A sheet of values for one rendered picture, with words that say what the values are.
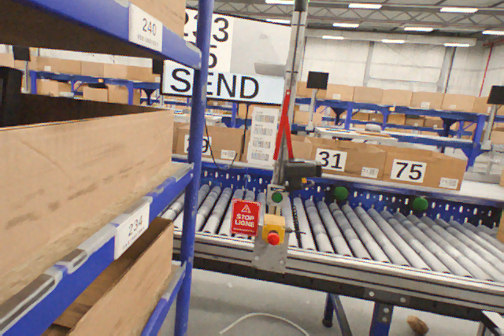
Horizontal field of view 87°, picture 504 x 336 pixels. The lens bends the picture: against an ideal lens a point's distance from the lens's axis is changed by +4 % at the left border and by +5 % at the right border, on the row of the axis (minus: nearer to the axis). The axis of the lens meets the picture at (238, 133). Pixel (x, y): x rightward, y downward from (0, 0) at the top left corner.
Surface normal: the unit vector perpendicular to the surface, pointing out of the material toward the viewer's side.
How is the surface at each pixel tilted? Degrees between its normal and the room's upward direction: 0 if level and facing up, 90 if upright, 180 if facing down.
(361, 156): 90
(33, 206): 91
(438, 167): 90
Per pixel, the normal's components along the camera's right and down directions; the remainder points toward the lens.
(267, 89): 0.22, 0.10
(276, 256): -0.13, 0.13
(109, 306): 0.98, 0.13
